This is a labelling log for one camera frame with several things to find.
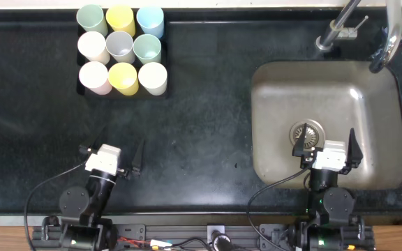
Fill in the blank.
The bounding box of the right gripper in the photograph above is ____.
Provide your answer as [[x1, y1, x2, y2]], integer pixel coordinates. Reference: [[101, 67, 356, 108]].
[[292, 122, 364, 175]]

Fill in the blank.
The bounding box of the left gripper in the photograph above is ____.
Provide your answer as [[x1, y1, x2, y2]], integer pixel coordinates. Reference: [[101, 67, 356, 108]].
[[78, 127, 147, 181]]

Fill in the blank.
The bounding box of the yellow cup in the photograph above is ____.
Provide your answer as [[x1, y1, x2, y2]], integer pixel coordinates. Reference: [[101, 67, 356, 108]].
[[105, 4, 136, 38], [107, 62, 140, 97]]

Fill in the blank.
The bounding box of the white cup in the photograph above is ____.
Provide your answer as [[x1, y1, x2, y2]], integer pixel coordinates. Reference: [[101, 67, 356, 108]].
[[137, 61, 168, 97], [77, 31, 111, 66]]

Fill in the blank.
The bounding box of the steel sink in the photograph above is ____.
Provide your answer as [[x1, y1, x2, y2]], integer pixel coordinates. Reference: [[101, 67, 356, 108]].
[[251, 61, 402, 191]]

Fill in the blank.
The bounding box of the black tray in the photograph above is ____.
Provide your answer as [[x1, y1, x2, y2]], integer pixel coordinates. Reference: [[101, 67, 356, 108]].
[[76, 6, 170, 100]]

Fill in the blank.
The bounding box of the pink cup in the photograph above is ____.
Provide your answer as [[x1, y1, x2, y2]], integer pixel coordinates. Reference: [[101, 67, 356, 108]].
[[78, 61, 113, 96]]

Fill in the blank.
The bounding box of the grey cup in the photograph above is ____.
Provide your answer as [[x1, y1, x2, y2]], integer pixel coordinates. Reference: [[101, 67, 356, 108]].
[[105, 31, 136, 64]]

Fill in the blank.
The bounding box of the green cup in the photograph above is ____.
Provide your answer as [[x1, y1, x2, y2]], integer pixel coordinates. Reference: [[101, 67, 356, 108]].
[[133, 33, 163, 66], [76, 3, 109, 37]]

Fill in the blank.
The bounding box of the steel tap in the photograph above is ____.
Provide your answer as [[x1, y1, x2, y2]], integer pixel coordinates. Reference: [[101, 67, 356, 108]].
[[314, 0, 402, 74]]

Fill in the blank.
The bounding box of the blue cup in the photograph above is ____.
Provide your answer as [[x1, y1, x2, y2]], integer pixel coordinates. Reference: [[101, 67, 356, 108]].
[[136, 6, 165, 39]]

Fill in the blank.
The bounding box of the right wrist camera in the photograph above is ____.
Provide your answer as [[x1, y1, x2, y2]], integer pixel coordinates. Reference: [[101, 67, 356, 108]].
[[314, 139, 348, 172]]

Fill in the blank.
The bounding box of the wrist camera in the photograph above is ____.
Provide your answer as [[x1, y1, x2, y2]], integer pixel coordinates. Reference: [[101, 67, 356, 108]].
[[314, 139, 348, 172], [84, 144, 122, 176]]

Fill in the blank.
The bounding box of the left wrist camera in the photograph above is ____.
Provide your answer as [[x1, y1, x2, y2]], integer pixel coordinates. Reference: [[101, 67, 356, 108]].
[[84, 144, 122, 176]]

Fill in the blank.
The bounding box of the black cable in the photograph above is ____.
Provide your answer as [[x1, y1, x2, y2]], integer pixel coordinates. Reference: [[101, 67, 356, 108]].
[[24, 160, 87, 251], [246, 158, 315, 251]]

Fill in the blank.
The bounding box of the mounting rail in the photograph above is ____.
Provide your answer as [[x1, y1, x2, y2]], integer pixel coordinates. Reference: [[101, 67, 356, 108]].
[[31, 222, 376, 251]]

